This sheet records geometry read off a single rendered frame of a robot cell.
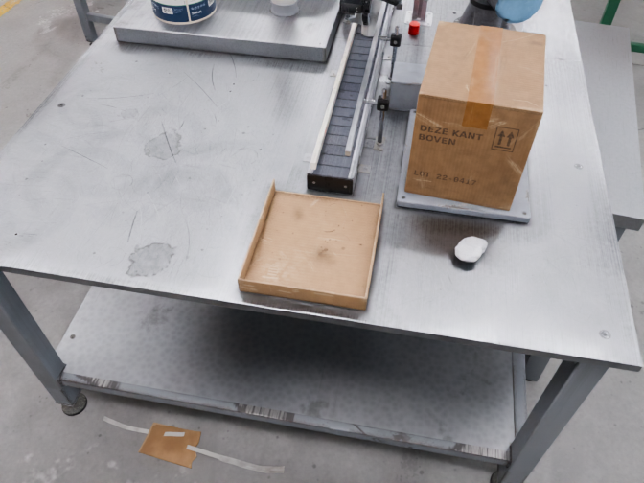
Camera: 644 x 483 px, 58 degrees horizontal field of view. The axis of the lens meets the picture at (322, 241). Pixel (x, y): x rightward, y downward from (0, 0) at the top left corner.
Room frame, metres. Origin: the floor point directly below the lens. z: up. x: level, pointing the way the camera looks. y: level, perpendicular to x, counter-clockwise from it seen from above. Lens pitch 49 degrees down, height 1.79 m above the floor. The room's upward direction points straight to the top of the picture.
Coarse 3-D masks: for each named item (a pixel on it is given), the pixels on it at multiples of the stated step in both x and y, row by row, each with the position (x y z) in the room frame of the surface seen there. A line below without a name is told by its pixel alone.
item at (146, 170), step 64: (448, 0) 1.95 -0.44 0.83; (128, 64) 1.55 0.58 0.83; (192, 64) 1.55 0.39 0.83; (256, 64) 1.55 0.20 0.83; (320, 64) 1.55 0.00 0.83; (384, 64) 1.55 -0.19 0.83; (576, 64) 1.55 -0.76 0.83; (64, 128) 1.24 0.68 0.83; (128, 128) 1.24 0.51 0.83; (192, 128) 1.24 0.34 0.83; (256, 128) 1.24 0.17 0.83; (384, 128) 1.24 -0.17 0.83; (576, 128) 1.24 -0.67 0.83; (0, 192) 1.00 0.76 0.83; (64, 192) 1.00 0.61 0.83; (128, 192) 1.00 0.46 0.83; (192, 192) 1.00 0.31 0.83; (256, 192) 1.00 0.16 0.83; (320, 192) 1.00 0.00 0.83; (384, 192) 1.00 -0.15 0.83; (576, 192) 1.00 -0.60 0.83; (0, 256) 0.80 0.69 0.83; (64, 256) 0.80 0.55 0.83; (128, 256) 0.80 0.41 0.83; (192, 256) 0.80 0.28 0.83; (384, 256) 0.80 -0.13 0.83; (448, 256) 0.80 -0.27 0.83; (512, 256) 0.80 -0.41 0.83; (576, 256) 0.80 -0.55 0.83; (320, 320) 0.64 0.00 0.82; (384, 320) 0.63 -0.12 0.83; (448, 320) 0.63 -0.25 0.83; (512, 320) 0.63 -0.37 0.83; (576, 320) 0.63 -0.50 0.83
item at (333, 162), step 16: (384, 16) 1.74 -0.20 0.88; (352, 48) 1.55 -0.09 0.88; (368, 48) 1.55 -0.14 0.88; (352, 64) 1.47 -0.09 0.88; (352, 80) 1.39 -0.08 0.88; (368, 80) 1.39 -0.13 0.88; (336, 96) 1.31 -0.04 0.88; (352, 96) 1.31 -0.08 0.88; (336, 112) 1.24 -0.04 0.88; (352, 112) 1.24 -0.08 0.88; (336, 128) 1.17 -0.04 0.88; (336, 144) 1.11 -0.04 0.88; (320, 160) 1.05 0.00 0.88; (336, 160) 1.05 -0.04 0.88; (336, 176) 1.00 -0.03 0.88
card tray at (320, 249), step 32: (288, 192) 0.99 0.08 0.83; (288, 224) 0.89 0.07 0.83; (320, 224) 0.89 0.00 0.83; (352, 224) 0.89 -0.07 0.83; (256, 256) 0.80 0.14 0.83; (288, 256) 0.80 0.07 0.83; (320, 256) 0.80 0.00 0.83; (352, 256) 0.80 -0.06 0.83; (256, 288) 0.70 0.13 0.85; (288, 288) 0.69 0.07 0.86; (320, 288) 0.71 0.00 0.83; (352, 288) 0.71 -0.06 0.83
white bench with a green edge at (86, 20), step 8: (80, 0) 3.08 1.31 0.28; (80, 8) 3.07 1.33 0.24; (88, 8) 3.12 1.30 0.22; (80, 16) 3.08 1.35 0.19; (88, 16) 3.08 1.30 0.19; (96, 16) 3.06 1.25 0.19; (104, 16) 3.05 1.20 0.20; (112, 16) 3.06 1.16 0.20; (80, 24) 3.09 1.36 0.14; (88, 24) 3.08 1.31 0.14; (88, 32) 3.07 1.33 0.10; (88, 40) 3.08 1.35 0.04
